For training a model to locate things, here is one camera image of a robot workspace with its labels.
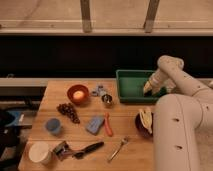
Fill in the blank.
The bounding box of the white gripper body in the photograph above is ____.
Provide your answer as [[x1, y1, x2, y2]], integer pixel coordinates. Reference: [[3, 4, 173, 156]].
[[149, 69, 168, 91]]

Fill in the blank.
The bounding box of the whitish gripper finger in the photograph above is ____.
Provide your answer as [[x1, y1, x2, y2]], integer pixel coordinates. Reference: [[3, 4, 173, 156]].
[[152, 88, 161, 95]]

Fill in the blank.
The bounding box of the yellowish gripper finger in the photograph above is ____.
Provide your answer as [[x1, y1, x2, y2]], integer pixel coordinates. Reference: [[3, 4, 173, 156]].
[[143, 81, 152, 94]]

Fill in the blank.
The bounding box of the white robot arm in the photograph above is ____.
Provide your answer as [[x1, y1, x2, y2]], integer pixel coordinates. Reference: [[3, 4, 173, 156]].
[[144, 55, 213, 171]]

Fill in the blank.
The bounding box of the green plastic tray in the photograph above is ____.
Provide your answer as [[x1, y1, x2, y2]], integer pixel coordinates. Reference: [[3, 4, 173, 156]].
[[116, 70, 167, 103]]

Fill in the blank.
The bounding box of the dark purple bowl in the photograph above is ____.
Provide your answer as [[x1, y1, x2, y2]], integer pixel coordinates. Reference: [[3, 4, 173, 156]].
[[135, 115, 153, 139]]

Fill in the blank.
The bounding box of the small metal cup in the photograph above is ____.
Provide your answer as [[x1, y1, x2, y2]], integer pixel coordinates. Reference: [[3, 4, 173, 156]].
[[101, 94, 112, 106]]

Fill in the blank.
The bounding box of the blue grey small toy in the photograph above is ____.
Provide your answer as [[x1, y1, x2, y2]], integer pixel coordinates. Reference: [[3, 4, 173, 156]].
[[91, 84, 106, 97]]

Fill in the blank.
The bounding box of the metal fork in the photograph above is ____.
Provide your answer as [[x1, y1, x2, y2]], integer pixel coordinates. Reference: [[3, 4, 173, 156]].
[[107, 136, 129, 163]]

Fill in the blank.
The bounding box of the blue sponge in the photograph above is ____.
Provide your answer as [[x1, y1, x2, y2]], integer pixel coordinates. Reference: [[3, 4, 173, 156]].
[[86, 116, 104, 135]]

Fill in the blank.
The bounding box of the egg in orange bowl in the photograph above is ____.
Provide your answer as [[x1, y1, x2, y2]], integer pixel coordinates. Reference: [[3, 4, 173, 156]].
[[73, 91, 84, 100]]

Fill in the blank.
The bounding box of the orange bowl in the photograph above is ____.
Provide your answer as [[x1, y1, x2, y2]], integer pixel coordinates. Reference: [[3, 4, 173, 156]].
[[67, 84, 89, 105]]

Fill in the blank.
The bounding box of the bunch of dark grapes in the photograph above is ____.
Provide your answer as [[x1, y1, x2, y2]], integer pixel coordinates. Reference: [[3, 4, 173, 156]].
[[57, 103, 80, 124]]

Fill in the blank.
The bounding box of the blue plastic cup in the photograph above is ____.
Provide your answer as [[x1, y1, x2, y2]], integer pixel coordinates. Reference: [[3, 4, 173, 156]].
[[45, 118, 61, 136]]

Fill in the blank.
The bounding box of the metal can opener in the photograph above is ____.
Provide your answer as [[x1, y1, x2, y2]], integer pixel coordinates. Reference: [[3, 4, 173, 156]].
[[53, 141, 72, 161]]

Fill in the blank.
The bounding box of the white cup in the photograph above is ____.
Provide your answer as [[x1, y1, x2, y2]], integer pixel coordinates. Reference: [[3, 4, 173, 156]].
[[28, 142, 51, 164]]

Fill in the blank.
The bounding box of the dark equipment at left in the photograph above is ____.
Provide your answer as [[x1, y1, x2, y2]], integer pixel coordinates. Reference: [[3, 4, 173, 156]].
[[0, 109, 31, 170]]

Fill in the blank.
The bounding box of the black handled utensil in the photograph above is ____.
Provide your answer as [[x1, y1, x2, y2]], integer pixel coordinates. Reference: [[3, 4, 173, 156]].
[[73, 141, 104, 159]]

